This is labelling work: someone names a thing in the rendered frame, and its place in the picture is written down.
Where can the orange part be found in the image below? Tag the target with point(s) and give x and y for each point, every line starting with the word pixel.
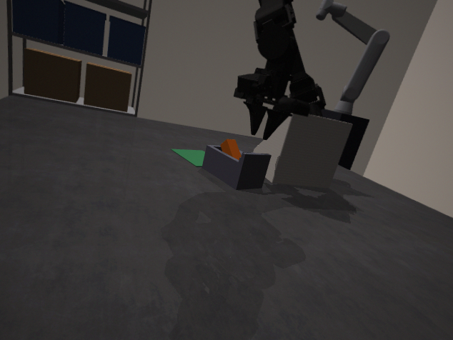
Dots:
pixel 229 146

